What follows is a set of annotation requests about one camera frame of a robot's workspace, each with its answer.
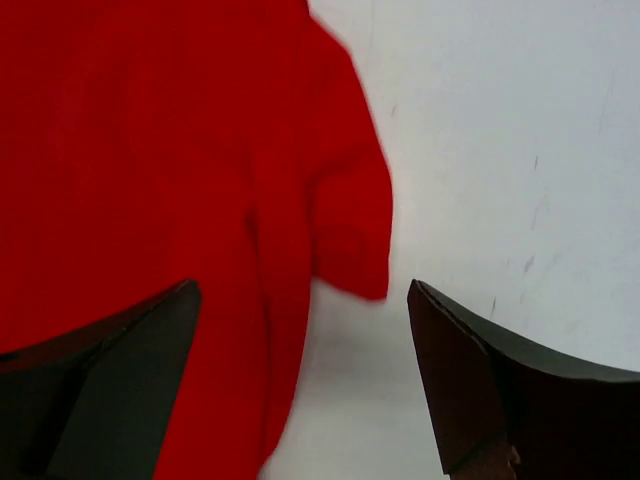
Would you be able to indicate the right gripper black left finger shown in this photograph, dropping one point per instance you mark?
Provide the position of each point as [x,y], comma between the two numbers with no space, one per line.
[95,403]

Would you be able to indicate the red t-shirt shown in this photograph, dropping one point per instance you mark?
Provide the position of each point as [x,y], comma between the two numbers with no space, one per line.
[230,143]

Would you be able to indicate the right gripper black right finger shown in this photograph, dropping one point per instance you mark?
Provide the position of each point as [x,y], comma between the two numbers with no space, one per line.
[505,407]

